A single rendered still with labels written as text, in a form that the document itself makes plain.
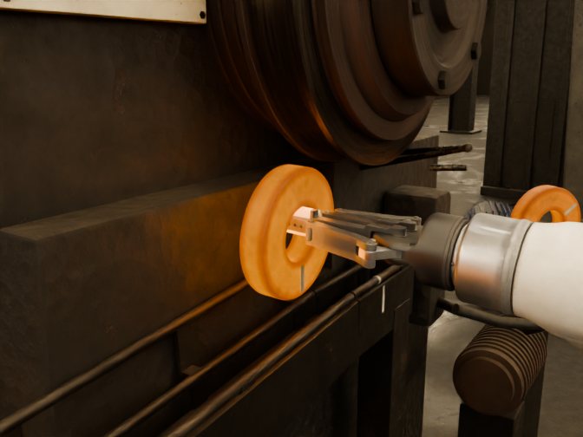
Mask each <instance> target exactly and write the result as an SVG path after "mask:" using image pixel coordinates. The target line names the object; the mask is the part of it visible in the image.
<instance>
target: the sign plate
mask: <svg viewBox="0 0 583 437"><path fill-rule="evenodd" d="M0 10H14V11H27V12H38V13H50V14H62V15H73V16H96V17H108V18H120V19H131V20H143V21H155V22H167V23H189V24H202V23H206V0H0Z"/></svg>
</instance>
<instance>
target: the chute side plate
mask: <svg viewBox="0 0 583 437"><path fill-rule="evenodd" d="M384 285H385V289H384V311H383V312H382V303H383V286H384ZM413 285H414V269H413V267H412V266H411V265H408V266H407V267H405V268H404V269H402V270H401V271H399V272H398V273H396V274H395V275H393V276H392V277H390V278H388V279H387V280H385V281H384V282H382V283H381V284H379V285H378V286H377V287H375V288H374V289H372V290H370V291H369V292H367V293H366V294H364V295H363V296H361V297H360V298H358V299H357V300H356V301H354V302H353V303H352V304H350V305H349V306H348V307H347V308H346V309H345V310H343V311H342V312H341V313H339V314H338V315H337V316H335V317H334V318H333V319H332V320H330V321H329V322H328V323H327V324H326V325H325V326H324V327H323V328H321V329H320V330H319V331H317V332H316V333H315V334H314V335H313V336H311V337H310V338H309V339H307V340H306V341H305V342H304V343H302V344H301V345H300V346H299V347H297V348H296V349H295V350H294V351H292V352H291V353H290V354H289V355H288V356H287V357H286V358H285V359H283V360H282V361H281V362H279V363H278V364H277V365H276V366H275V367H273V368H272V369H271V370H269V371H268V372H267V373H266V374H265V375H263V376H262V377H261V378H259V379H258V380H257V381H256V382H255V383H254V384H253V385H251V387H249V388H248V389H247V390H246V391H245V392H243V393H242V394H240V395H239V396H238V397H236V398H235V399H234V400H233V401H231V402H230V403H229V404H228V405H226V406H225V407H224V408H223V409H221V410H220V411H219V412H218V413H217V414H216V415H215V416H214V417H212V418H211V419H210V420H209V421H207V422H206V423H205V424H204V425H202V426H201V427H200V428H198V429H197V430H196V431H195V432H193V433H192V434H191V435H190V436H188V437H278V436H279V435H280V434H281V433H282V432H283V431H284V430H285V429H286V428H287V427H288V426H289V425H290V424H291V423H292V422H293V421H294V420H295V419H296V418H297V417H298V416H300V415H301V414H302V413H303V412H304V411H305V410H306V409H307V408H308V407H309V406H310V405H311V404H312V403H313V402H314V401H315V400H316V399H317V398H318V397H319V396H320V395H321V394H322V393H323V392H324V391H325V390H326V389H327V388H328V387H329V386H330V385H331V384H332V383H333V382H334V381H335V380H336V379H337V378H338V377H339V376H340V375H341V374H342V373H343V372H344V371H345V370H346V369H347V368H348V367H349V366H350V365H351V364H352V363H353V362H354V361H355V360H356V359H357V358H358V357H359V356H360V355H362V354H363V353H364V352H365V351H366V350H368V349H369V348H370V347H372V346H373V345H374V344H375V343H376V342H378V341H379V340H380V339H381V338H383V337H384V336H385V335H386V334H388V333H389V332H390V331H391V330H392V329H393V322H394V309H396V308H397V307H398V306H399V305H401V304H402V303H404V302H405V301H406V300H408V299H409V314H411V313H412V302H413Z"/></svg>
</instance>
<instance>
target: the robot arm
mask: <svg viewBox="0 0 583 437"><path fill-rule="evenodd" d="M421 221H422V219H421V218H419V217H417V216H415V217H405V216H395V215H388V214H381V213H374V212H360V211H353V210H346V209H342V208H337V209H335V212H331V211H323V212H322V213H321V211H320V210H318V209H312V208H308V207H301V208H299V209H298V210H297V211H296V212H295V213H294V215H293V216H292V218H291V221H290V224H289V225H288V229H287V232H289V233H293V234H298V235H301V236H305V243H306V244H308V245H311V246H314V247H317V248H319V249H321V250H324V251H328V252H331V253H333V254H336V255H338V256H341V257H344V258H348V259H350V260H353V261H356V262H357V263H359V264H360V265H362V266H363V267H364V268H367V269H373V268H375V266H376V260H380V259H381V260H384V261H385V262H386V263H387V264H393V265H408V264H409V265H411V266H412V267H413V269H414V270H415V273H416V278H417V280H418V281H419V282H420V283H421V284H423V285H427V286H430V287H434V288H437V289H441V290H447V291H453V290H454V291H455V294H456V296H457V297H458V299H459V300H460V301H462V302H463V303H470V304H473V305H477V306H480V307H484V308H487V309H491V310H497V311H500V312H501V313H503V314H507V315H510V314H511V315H515V316H519V317H522V318H525V319H527V320H528V321H530V322H532V323H535V324H537V325H538V326H540V327H542V328H543V329H544V330H546V331H547V332H549V333H550V334H552V335H555V336H558V337H560V338H563V339H565V340H566V341H567V342H569V343H570V344H571V345H573V346H574V347H575V348H577V349H579V350H581V351H583V223H579V222H561V223H538V222H531V221H529V220H527V219H516V218H507V217H502V216H497V215H492V214H486V213H477V214H476V215H475V216H474V217H472V218H471V220H469V219H468V218H466V217H461V216H456V215H451V214H447V213H441V212H436V213H433V214H432V215H430V216H429V217H428V218H427V220H426V221H425V223H424V225H421Z"/></svg>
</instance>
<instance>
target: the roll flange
mask: <svg viewBox="0 0 583 437"><path fill-rule="evenodd" d="M204 26H205V30H206V36H207V40H208V43H209V46H210V49H211V51H212V54H213V59H214V61H215V63H216V66H217V68H218V71H219V73H220V75H221V77H222V80H223V81H224V83H225V84H226V87H227V89H228V90H229V92H230V94H231V95H232V97H233V99H234V100H235V101H236V102H237V103H238V104H239V106H240V107H241V108H242V110H243V111H244V112H245V113H246V114H247V115H248V116H249V117H250V118H252V119H253V120H254V121H256V122H257V123H258V124H259V125H260V126H262V127H265V128H267V129H269V130H272V131H274V132H279V133H281V134H282V135H283V136H284V138H285V139H286V140H287V141H288V142H289V143H290V144H291V145H292V146H293V147H295V148H296V149H297V150H299V152H301V153H303V154H304V155H306V156H308V157H310V158H313V159H315V160H322V161H341V160H347V158H345V157H344V156H343V155H334V154H327V153H321V152H319V151H317V150H315V149H314V148H312V147H310V146H308V145H307V144H306V143H304V142H303V141H302V140H301V139H300V138H299V137H298V136H297V135H296V134H295V133H294V132H293V131H292V129H291V128H290V126H289V125H288V124H287V122H286V121H285V119H284V117H283V116H282V114H281V113H280V112H279V110H278V107H277V105H276V103H275V101H274V100H273V98H272V95H271V93H270V90H269V88H268V86H267V84H266V81H265V77H264V75H263V72H262V69H261V66H260V63H259V58H258V54H257V50H256V47H255V43H254V39H253V35H252V26H251V21H250V15H249V8H248V0H206V23H204Z"/></svg>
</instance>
